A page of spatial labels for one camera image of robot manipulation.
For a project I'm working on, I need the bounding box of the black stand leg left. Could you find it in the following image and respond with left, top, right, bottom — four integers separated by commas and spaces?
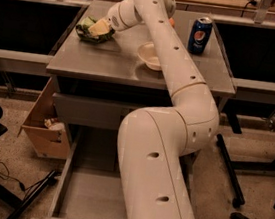
6, 170, 62, 219

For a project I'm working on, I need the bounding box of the grey top drawer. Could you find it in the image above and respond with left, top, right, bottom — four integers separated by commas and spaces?
52, 93, 140, 130

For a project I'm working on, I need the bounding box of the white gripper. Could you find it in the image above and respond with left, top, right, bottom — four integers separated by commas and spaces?
87, 0, 142, 37

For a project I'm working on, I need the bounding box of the orange fruit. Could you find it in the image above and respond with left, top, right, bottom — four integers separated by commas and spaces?
168, 18, 175, 28

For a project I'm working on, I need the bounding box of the crumpled paper in box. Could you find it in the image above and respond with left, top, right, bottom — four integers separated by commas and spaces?
44, 118, 65, 131

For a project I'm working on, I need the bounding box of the black cable on floor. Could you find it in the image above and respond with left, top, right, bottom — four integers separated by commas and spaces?
0, 155, 54, 196

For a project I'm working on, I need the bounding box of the cardboard box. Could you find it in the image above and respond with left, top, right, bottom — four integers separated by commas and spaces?
21, 79, 70, 159

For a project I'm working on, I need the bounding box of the open grey middle drawer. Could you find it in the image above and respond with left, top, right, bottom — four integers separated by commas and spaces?
29, 120, 208, 219

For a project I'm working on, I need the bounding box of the grey metal drawer cabinet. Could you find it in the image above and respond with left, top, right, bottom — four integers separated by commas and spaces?
39, 0, 246, 148

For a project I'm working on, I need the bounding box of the blue pepsi can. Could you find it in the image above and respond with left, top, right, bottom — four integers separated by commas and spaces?
187, 16, 213, 55

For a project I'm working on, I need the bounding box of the black table leg frame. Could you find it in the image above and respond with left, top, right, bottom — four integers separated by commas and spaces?
216, 134, 275, 208

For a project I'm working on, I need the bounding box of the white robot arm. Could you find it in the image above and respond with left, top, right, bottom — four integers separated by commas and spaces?
105, 0, 219, 219

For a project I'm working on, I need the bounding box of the white paper bowl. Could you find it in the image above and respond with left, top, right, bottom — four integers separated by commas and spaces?
137, 41, 161, 71

